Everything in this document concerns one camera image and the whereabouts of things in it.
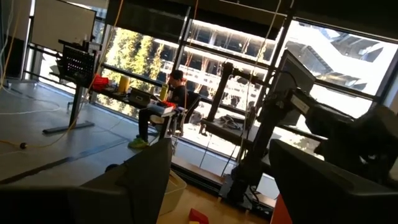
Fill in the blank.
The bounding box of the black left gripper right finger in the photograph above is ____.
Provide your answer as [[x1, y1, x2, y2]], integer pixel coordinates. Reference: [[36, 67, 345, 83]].
[[269, 138, 398, 224]]

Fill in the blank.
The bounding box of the black long desk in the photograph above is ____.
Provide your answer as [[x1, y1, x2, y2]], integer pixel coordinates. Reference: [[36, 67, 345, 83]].
[[99, 85, 162, 110]]

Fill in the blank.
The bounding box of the orange plastic bin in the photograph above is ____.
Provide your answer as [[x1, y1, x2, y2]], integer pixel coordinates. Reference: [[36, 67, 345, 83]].
[[269, 194, 293, 224]]

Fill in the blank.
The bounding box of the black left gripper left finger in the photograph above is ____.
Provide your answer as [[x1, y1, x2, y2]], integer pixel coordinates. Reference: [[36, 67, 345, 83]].
[[0, 138, 174, 224]]

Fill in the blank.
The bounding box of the white plastic bin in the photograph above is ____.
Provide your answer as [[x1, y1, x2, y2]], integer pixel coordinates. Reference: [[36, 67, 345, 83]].
[[158, 169, 188, 217]]

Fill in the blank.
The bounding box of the black stand post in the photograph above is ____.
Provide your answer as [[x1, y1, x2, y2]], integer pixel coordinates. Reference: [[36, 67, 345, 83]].
[[205, 62, 234, 124]]

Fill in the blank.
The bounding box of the yellow-green bottle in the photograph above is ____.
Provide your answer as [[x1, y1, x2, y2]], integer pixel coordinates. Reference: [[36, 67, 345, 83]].
[[159, 83, 169, 101]]

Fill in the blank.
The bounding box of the red wedge block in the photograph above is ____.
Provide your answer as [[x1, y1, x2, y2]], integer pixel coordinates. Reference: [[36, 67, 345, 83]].
[[188, 207, 210, 224]]

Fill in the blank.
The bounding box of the black office chair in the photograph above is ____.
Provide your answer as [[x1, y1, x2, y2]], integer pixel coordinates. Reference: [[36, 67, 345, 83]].
[[150, 91, 201, 139]]

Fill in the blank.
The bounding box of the white flat device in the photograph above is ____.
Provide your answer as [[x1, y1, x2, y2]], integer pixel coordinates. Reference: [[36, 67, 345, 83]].
[[149, 104, 177, 118]]

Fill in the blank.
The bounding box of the black cable bundle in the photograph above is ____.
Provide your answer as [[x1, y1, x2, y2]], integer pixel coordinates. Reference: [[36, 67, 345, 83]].
[[217, 114, 242, 130]]

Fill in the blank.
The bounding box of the whiteboard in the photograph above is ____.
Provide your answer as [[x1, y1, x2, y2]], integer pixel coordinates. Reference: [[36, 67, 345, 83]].
[[30, 0, 97, 53]]

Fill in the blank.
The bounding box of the grey box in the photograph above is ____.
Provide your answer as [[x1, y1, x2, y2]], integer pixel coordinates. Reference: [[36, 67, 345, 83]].
[[129, 88, 152, 106]]

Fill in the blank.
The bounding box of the yellow cylinder container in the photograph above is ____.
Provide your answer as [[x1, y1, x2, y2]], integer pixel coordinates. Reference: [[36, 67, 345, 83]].
[[118, 75, 131, 93]]

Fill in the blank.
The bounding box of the black pegboard stand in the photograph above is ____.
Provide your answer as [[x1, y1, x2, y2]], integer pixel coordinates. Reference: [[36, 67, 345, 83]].
[[42, 39, 103, 135]]

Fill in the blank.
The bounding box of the red small object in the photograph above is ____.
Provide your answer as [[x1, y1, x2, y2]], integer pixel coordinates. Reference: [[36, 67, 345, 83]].
[[92, 74, 109, 92]]

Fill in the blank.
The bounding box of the black computer monitor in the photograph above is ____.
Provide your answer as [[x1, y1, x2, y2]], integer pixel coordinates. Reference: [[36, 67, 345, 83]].
[[270, 49, 317, 125]]

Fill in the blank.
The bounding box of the person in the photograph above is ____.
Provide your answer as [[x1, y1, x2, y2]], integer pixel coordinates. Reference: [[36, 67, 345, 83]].
[[127, 70, 195, 149]]

